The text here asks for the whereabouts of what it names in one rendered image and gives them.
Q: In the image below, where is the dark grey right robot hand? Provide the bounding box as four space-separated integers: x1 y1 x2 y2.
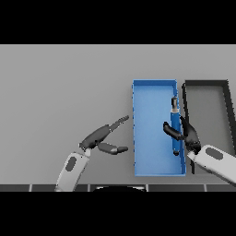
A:
162 115 202 156

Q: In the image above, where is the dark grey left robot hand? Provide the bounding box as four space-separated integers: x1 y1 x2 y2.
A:
78 114 130 156

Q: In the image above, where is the blue pipe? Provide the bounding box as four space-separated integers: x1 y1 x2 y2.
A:
170 96 182 157

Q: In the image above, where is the dark grey bin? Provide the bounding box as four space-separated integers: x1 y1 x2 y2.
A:
182 79 236 175

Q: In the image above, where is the blue bin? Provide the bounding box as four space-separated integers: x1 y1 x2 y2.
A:
132 78 187 177

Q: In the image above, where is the dark strip with pale lines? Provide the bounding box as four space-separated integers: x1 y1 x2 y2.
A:
0 183 236 193

